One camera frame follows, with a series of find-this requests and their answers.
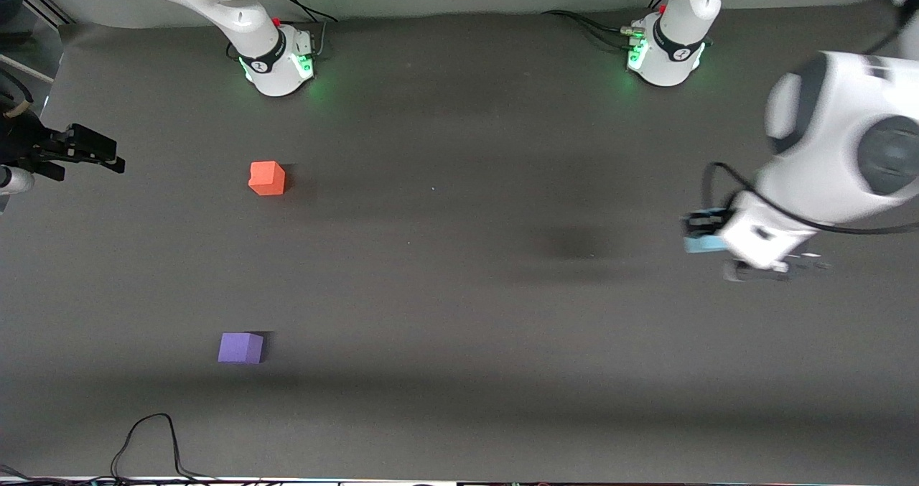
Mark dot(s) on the dark grey table mat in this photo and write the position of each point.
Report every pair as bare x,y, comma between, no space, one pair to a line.
459,328

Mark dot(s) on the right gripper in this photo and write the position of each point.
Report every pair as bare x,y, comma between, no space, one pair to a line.
21,143

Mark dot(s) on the purple foam block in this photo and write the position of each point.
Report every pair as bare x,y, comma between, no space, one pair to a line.
240,348

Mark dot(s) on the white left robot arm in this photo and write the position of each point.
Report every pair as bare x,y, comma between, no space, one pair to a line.
826,113

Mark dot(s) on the light blue foam block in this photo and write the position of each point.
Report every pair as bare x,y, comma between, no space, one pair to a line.
700,245

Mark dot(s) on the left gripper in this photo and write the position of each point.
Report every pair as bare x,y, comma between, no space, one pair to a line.
698,222

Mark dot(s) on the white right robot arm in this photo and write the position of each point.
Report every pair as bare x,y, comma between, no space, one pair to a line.
237,5

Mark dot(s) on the thin wooden stick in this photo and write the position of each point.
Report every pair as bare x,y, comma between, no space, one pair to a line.
29,69

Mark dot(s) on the orange foam block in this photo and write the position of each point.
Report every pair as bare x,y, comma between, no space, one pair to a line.
266,178

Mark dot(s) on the aluminium frame rail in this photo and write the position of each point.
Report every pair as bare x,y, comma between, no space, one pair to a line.
50,8

